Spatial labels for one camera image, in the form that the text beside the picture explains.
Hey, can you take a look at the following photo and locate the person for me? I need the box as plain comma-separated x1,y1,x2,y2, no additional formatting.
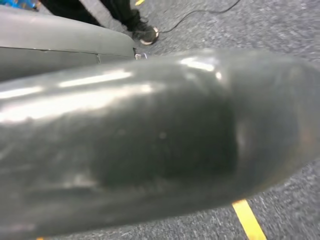
39,0,160,46

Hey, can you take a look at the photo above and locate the black floor cable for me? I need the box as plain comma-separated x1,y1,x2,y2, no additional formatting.
158,0,242,34

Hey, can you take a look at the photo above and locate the yellow floor tape strip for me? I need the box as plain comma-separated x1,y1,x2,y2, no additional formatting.
232,198,267,240

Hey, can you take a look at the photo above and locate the blue metal shelf rack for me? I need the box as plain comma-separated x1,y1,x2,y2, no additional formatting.
0,0,42,11

